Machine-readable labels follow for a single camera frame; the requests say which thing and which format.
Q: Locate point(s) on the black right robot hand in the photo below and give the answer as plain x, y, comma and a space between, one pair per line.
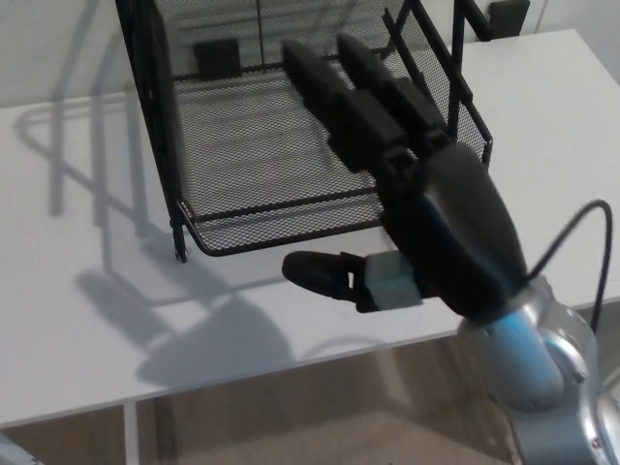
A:
465, 218

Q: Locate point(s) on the white desk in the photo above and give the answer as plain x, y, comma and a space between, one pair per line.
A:
72, 315

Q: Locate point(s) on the dark rectangular plate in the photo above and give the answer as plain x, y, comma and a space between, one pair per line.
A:
508, 19

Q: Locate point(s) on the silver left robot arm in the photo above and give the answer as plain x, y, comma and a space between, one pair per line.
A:
14, 453

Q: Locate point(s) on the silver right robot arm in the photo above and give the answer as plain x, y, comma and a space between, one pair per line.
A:
557, 368

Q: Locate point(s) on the black metal tray rack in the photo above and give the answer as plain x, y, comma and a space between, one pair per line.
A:
145, 97

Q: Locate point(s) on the black mesh file tray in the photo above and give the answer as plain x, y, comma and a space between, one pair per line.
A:
242, 145

